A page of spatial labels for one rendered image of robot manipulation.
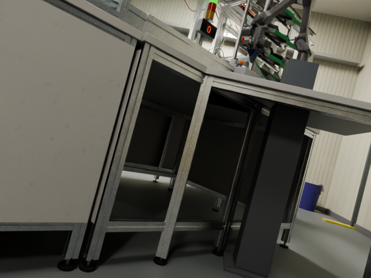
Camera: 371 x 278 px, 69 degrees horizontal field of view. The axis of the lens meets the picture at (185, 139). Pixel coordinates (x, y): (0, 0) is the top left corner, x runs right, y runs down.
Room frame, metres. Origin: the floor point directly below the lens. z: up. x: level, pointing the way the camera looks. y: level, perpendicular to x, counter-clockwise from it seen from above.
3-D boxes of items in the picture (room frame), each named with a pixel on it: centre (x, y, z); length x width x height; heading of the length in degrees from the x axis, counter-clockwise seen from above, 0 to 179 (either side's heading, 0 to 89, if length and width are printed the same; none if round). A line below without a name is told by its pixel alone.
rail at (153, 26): (1.33, -0.06, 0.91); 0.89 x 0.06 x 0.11; 131
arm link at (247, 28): (1.55, -0.21, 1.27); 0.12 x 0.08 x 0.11; 55
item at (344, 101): (1.43, -0.48, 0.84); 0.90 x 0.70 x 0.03; 82
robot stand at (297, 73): (1.38, -0.47, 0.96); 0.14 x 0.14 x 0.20; 82
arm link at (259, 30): (1.53, -0.25, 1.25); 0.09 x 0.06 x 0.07; 55
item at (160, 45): (1.96, 0.12, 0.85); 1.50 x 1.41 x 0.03; 131
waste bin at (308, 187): (4.52, -2.24, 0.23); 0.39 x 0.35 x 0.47; 82
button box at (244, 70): (1.40, -0.25, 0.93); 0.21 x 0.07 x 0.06; 131
